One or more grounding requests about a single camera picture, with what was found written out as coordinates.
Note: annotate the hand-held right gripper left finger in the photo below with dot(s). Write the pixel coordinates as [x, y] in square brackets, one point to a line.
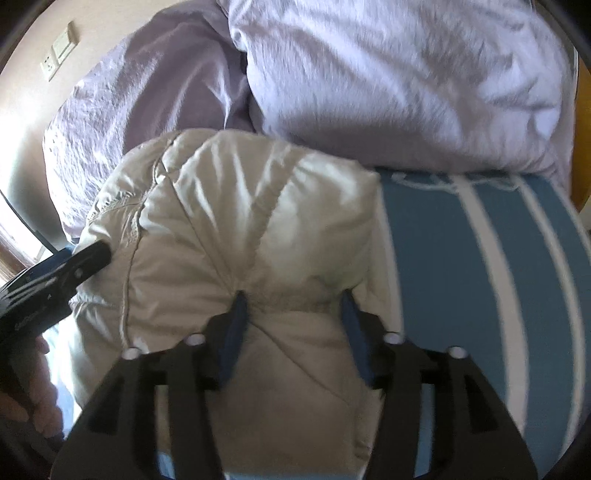
[235, 332]

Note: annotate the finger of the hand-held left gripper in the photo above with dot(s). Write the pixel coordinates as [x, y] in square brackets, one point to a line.
[83, 261]

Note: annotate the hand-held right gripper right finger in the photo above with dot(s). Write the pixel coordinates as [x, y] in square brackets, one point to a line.
[353, 332]

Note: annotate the person's left hand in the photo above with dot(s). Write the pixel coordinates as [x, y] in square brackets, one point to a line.
[48, 397]

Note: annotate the blue white striped bed sheet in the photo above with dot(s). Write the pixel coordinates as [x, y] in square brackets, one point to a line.
[438, 277]

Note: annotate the dark lilac pillow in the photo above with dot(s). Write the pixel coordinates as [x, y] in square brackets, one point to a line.
[138, 92]

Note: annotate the pale lilac pillow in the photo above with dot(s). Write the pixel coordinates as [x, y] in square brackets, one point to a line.
[392, 69]

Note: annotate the orange wooden panel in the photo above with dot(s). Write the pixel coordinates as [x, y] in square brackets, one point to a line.
[582, 152]

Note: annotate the white wall socket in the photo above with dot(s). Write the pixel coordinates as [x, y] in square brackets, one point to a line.
[49, 68]

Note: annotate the beige wall switch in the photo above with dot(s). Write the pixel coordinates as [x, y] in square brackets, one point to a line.
[64, 44]

